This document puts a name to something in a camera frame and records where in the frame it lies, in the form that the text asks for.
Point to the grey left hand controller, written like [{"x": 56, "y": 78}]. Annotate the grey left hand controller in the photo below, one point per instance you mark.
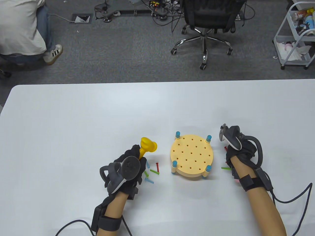
[{"x": 130, "y": 168}]

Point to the grey hand controller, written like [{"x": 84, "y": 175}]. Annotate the grey hand controller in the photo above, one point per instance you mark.
[
  {"x": 130, "y": 168},
  {"x": 232, "y": 137}
]

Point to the yellow round tap bench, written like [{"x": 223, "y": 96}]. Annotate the yellow round tap bench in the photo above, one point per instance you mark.
[{"x": 192, "y": 157}]

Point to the person's right forearm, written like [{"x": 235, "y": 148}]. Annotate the person's right forearm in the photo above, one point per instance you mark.
[{"x": 260, "y": 209}]

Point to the grey metal box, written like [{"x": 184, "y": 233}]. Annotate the grey metal box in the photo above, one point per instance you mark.
[{"x": 134, "y": 2}]

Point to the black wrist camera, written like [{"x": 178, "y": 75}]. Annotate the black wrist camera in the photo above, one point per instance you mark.
[
  {"x": 133, "y": 193},
  {"x": 235, "y": 175}
]

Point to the grey right hand controller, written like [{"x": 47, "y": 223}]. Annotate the grey right hand controller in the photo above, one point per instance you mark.
[{"x": 232, "y": 137}]

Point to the black office chair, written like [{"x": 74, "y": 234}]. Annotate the black office chair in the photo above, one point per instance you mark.
[{"x": 209, "y": 14}]

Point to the blue bottle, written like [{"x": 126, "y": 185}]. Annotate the blue bottle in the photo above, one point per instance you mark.
[{"x": 311, "y": 23}]

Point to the grey floor socket box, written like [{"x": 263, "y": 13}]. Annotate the grey floor socket box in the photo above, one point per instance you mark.
[{"x": 81, "y": 19}]

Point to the white utility cart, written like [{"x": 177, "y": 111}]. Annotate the white utility cart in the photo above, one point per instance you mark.
[{"x": 290, "y": 22}]

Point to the person's left forearm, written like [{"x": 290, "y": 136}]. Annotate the person's left forearm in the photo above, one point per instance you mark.
[{"x": 114, "y": 206}]

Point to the colourful toy figure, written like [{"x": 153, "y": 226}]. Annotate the colourful toy figure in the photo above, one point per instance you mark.
[{"x": 298, "y": 16}]

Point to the person's right hand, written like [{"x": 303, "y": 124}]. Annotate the person's right hand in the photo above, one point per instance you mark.
[{"x": 248, "y": 152}]

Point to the person's left hand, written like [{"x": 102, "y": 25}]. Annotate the person's left hand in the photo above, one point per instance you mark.
[{"x": 130, "y": 153}]

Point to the electronics board with lights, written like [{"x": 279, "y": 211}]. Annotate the electronics board with lights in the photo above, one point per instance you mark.
[{"x": 155, "y": 3}]

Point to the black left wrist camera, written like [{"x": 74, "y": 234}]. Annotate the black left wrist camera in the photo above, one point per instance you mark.
[{"x": 133, "y": 193}]

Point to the yellow toy hammer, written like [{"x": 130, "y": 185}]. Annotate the yellow toy hammer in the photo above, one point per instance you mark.
[{"x": 149, "y": 145}]

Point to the black desk base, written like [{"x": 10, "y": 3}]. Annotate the black desk base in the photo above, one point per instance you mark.
[{"x": 133, "y": 11}]

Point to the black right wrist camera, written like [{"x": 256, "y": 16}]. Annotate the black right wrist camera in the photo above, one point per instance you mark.
[{"x": 235, "y": 175}]

